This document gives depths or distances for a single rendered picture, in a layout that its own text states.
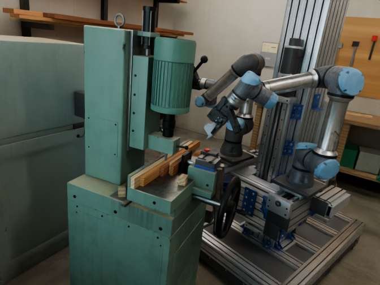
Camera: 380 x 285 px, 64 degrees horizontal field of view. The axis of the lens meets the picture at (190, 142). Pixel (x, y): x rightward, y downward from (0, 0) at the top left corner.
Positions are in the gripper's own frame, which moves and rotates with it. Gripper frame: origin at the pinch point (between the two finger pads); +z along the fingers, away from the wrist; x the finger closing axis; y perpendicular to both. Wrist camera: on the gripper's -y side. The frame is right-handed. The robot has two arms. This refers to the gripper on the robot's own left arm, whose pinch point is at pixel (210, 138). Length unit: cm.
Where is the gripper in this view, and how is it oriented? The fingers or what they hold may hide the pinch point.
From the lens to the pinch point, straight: 142.2
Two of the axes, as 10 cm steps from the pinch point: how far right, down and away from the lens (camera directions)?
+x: -4.1, 2.5, -8.8
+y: -7.3, -6.7, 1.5
